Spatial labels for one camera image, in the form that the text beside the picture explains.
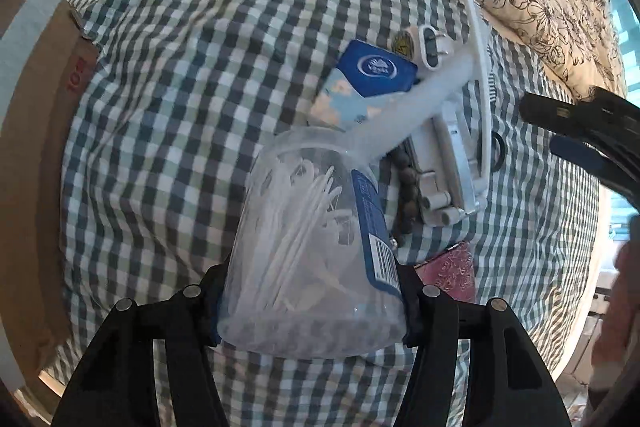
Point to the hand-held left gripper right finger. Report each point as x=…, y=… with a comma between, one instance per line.
x=415, y=307

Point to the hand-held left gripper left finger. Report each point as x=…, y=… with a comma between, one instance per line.
x=210, y=302

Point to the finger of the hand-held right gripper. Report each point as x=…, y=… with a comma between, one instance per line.
x=580, y=152
x=575, y=119

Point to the pink patterned box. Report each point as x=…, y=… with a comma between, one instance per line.
x=450, y=272

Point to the clear plastic jar blue label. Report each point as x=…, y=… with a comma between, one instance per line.
x=300, y=257

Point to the white comb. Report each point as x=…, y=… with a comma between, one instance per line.
x=480, y=57

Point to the white plastic hanger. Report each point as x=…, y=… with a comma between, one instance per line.
x=415, y=102

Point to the blue tissue pack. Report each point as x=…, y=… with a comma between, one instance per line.
x=370, y=67

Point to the brown cardboard box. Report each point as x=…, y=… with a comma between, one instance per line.
x=45, y=132

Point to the person's right forearm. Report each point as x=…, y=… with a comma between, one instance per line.
x=625, y=287

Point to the white plug adapter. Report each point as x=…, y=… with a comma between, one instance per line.
x=425, y=47

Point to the green checked cloth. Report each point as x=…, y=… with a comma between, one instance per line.
x=175, y=82

